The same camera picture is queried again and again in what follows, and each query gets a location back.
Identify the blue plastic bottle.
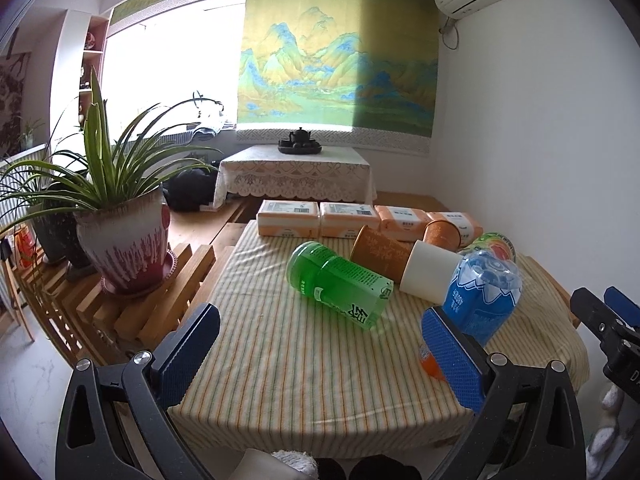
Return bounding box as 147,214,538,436
442,249,523,348

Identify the white paper cup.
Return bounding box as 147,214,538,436
399,240,465,297

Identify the small orange paper cup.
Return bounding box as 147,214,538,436
423,220,462,252

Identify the blue folded cloth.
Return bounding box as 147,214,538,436
187,122,224,142

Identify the white fuzzy cloth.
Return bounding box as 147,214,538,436
272,451,319,480

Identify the red and white plant pot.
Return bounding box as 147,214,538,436
75,187,179,296

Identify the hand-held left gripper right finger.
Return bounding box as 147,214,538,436
421,306,587,480

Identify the wooden slatted rack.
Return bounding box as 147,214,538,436
30,242,231,367

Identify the black bag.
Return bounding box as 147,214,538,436
162,167,219,212

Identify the dark plant pot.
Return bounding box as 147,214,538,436
30,205,93,268

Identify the green spider plant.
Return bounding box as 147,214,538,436
0,80,224,233

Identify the air conditioner cable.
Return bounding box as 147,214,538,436
439,14,462,52

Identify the large orange paper cup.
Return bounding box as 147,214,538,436
349,225,416,283

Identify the striped tablecloth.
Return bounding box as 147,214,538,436
167,220,591,448

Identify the lace covered low table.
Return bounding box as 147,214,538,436
212,146,378,208

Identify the small orange bottle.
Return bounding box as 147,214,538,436
419,342,446,382

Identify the orange tissue pack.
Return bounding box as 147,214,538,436
427,211,485,247
320,202,381,240
256,200,321,238
375,205,432,242

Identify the orange drink bottle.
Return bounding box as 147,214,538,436
15,227,37,268

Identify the white wall shelf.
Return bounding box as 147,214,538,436
50,10,111,156

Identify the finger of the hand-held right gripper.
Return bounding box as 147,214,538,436
603,286,640,332
570,287,620,347

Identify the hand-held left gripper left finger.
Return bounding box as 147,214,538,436
55,302,221,480

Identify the dark wall picture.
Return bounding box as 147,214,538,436
0,52,32,158

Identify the green and red can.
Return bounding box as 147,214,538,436
462,232,517,263

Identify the black tea tray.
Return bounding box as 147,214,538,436
278,141,323,156

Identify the landscape painting wall hanging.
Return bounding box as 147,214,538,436
235,0,441,157

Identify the green plastic bottle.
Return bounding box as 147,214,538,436
286,241,394,332

